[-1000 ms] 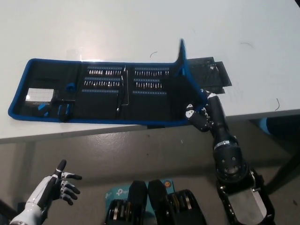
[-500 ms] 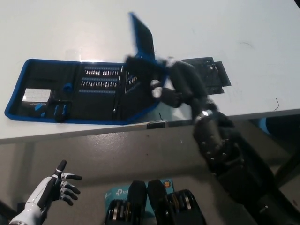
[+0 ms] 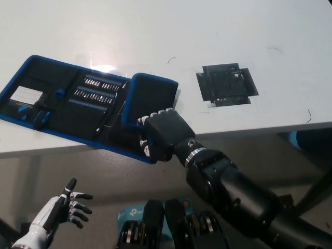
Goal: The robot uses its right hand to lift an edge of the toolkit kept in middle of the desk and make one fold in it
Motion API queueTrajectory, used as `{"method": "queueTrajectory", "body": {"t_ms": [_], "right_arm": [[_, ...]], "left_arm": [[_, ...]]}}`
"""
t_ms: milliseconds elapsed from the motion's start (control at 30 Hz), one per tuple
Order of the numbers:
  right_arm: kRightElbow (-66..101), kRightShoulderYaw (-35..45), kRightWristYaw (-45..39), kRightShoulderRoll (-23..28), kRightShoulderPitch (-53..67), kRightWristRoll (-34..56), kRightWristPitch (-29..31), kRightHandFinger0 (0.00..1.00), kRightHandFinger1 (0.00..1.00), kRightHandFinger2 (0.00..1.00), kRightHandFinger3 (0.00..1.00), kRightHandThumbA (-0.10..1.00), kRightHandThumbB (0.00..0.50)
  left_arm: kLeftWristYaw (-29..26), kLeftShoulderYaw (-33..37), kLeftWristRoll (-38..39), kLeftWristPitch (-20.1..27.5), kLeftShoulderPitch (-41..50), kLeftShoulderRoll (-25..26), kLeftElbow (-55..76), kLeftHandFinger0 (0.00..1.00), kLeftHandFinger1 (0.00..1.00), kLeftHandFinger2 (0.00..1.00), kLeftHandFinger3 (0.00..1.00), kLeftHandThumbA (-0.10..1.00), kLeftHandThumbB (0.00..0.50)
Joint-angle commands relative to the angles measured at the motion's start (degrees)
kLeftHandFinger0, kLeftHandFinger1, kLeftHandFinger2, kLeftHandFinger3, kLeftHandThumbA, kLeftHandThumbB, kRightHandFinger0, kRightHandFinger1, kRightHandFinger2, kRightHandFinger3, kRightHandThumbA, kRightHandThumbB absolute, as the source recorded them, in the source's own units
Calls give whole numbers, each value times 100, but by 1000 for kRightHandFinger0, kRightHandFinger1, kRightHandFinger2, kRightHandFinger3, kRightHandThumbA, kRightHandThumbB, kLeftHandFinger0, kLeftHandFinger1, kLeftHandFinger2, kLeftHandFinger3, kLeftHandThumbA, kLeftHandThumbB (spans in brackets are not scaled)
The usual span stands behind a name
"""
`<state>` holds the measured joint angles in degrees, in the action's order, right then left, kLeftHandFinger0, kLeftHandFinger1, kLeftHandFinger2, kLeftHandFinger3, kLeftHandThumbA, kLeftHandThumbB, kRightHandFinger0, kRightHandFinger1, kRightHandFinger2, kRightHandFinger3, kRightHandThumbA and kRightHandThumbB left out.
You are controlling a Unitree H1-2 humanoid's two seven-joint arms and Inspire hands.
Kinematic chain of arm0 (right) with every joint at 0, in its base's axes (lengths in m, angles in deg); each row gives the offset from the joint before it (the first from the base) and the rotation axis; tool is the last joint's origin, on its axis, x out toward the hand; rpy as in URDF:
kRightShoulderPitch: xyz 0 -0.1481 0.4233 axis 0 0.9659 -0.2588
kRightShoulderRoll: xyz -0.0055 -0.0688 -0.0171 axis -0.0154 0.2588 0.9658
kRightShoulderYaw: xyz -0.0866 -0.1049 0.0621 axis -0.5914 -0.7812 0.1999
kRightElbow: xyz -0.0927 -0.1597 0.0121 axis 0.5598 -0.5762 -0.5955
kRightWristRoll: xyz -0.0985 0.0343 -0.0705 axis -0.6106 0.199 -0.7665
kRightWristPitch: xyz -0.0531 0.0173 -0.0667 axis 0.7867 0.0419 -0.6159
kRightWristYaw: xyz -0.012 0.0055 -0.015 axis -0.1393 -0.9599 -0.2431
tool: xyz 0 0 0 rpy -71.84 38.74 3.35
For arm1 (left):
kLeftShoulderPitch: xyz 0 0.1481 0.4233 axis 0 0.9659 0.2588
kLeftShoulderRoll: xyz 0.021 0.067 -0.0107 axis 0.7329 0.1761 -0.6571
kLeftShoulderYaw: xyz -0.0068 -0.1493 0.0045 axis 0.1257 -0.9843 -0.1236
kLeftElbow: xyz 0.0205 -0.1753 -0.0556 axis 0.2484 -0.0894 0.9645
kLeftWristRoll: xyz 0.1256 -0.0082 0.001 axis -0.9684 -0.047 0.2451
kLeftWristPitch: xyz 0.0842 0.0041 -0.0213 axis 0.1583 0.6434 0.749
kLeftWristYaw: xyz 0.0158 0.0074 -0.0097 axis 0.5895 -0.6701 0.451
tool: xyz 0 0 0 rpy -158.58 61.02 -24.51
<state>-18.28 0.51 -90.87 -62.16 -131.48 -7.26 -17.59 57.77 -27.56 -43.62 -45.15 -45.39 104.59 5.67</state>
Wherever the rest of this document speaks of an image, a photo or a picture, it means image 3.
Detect white grid card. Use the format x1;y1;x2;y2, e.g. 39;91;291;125
9;86;43;106

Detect teal tp-link box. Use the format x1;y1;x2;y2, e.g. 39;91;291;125
117;198;195;234

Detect black blue tweezers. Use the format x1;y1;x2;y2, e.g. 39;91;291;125
33;109;52;131

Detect black table leg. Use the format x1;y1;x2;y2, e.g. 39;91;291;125
295;158;332;218

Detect thin L-shaped metal rod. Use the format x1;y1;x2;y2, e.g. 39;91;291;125
103;80;129;129

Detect black silver screwdriver handle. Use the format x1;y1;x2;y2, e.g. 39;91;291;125
92;121;111;134

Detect row of steel screwdriver bits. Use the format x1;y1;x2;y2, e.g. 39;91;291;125
73;89;115;104
83;77;122;91

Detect black tape patch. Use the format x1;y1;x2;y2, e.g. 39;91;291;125
195;62;260;108

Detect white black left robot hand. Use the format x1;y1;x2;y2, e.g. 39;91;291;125
29;177;93;235

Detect black robot left body block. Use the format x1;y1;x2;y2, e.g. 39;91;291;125
116;199;167;249

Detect blue object under table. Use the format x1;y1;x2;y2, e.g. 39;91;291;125
284;131;303;150

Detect black blue-edged fabric toolkit case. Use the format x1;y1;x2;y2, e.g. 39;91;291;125
0;54;180;165

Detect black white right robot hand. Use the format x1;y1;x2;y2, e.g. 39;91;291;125
136;107;197;163

